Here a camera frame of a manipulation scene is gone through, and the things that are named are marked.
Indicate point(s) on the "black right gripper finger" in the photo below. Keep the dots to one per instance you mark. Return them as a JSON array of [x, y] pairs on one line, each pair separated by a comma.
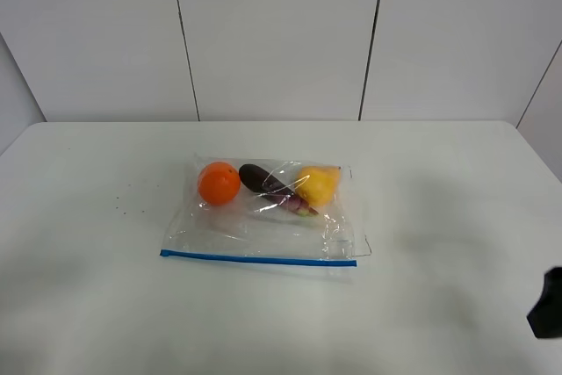
[[545, 318]]

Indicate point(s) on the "clear zip bag blue zipper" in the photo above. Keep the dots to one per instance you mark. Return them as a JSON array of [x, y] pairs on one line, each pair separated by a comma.
[[250, 229]]

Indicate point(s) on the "yellow pear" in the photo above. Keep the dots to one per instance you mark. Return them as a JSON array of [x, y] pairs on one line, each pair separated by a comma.
[[317, 185]]

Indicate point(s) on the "purple eggplant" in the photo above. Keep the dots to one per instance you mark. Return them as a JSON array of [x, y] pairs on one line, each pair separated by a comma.
[[266, 186]]

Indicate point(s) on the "orange fruit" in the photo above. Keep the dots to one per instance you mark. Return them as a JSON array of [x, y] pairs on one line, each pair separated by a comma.
[[218, 183]]

